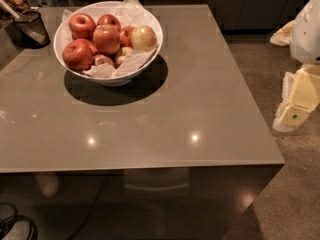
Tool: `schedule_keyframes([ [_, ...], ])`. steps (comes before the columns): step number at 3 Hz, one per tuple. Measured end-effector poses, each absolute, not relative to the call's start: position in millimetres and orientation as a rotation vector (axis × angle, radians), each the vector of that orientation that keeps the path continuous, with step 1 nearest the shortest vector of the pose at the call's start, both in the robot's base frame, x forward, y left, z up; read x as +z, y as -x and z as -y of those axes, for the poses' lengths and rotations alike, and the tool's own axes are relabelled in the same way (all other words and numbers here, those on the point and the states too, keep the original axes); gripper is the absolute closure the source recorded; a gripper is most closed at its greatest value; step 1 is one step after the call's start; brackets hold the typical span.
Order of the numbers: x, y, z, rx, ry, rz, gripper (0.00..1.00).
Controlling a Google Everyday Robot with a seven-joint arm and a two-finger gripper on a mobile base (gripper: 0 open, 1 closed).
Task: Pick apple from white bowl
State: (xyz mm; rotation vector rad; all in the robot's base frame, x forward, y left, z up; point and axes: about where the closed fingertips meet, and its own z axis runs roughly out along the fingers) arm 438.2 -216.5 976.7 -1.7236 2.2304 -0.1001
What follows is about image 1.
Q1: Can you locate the red apple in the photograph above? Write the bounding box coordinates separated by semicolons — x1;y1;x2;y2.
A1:
119;25;135;47
97;14;121;31
69;13;96;40
93;24;120;55
62;38;98;71

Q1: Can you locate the red apple front left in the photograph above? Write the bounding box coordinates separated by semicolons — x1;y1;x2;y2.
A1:
62;38;98;71

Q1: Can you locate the red apple back left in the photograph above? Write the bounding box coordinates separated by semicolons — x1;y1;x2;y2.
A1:
69;13;96;40

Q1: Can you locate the red apple right centre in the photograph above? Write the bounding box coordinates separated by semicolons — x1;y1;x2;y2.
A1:
119;25;135;47

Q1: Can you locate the yellow green apple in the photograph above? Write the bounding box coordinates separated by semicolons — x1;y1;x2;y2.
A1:
131;25;157;52

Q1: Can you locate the pale apple under pile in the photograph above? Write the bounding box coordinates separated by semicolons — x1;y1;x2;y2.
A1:
114;47;132;67

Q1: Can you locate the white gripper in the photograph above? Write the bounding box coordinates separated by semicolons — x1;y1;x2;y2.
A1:
273;64;320;133

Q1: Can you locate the white tissue paper liner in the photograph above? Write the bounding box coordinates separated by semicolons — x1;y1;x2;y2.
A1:
54;0;163;86

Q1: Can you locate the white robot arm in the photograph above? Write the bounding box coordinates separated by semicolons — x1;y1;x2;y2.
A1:
270;0;320;132

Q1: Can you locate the red apple back centre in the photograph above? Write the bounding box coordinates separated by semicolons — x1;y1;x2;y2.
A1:
97;14;121;31

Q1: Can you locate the small apple front centre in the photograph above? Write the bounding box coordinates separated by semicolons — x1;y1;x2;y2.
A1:
94;54;115;66

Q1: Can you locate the black cable on floor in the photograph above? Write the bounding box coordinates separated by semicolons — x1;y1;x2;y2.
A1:
0;202;39;240

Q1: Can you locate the black mesh pen cup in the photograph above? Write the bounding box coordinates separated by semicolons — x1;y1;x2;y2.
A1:
14;11;50;49

